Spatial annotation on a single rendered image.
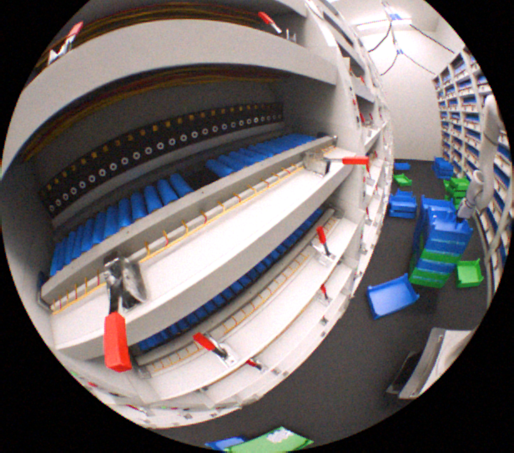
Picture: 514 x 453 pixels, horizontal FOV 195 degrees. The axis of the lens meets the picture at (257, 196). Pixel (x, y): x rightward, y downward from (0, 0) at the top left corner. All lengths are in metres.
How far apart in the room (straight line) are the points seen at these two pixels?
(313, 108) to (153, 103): 0.35
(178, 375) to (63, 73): 0.39
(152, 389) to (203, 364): 0.13
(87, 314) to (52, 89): 0.18
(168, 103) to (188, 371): 0.47
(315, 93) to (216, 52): 0.29
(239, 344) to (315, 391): 0.74
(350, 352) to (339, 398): 0.28
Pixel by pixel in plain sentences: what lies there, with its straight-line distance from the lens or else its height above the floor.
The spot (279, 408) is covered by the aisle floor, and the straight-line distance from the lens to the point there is 1.01.
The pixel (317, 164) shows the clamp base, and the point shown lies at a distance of 0.23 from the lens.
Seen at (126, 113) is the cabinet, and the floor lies 1.11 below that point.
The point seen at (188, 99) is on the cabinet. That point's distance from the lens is 0.34.
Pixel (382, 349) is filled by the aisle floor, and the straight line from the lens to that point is 1.05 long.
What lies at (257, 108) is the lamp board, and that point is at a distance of 0.35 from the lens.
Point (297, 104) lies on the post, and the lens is 0.43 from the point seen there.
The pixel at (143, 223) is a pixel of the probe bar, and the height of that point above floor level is 0.95.
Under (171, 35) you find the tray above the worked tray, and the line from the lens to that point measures 0.15.
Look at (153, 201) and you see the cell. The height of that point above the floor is 0.96.
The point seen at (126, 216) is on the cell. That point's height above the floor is 0.96.
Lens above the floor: 0.98
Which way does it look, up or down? 21 degrees down
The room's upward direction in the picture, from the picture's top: 17 degrees counter-clockwise
